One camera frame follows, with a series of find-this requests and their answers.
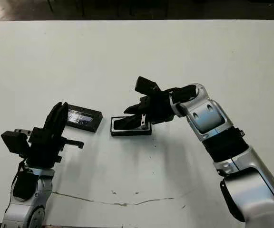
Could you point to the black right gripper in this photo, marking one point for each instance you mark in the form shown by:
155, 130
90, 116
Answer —
159, 107

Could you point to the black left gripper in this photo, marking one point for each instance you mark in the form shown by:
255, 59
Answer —
44, 149

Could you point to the black oblong camera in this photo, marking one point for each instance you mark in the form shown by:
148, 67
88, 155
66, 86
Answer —
119, 123

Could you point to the black box lid with print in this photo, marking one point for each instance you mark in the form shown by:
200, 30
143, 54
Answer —
84, 117

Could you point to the black box with white insert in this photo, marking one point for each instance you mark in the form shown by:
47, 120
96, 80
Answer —
130, 133

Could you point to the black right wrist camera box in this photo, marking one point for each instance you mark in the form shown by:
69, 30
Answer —
146, 85

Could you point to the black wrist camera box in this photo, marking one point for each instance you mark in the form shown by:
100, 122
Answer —
146, 85
13, 142

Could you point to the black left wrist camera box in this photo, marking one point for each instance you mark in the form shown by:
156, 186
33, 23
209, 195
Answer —
13, 142

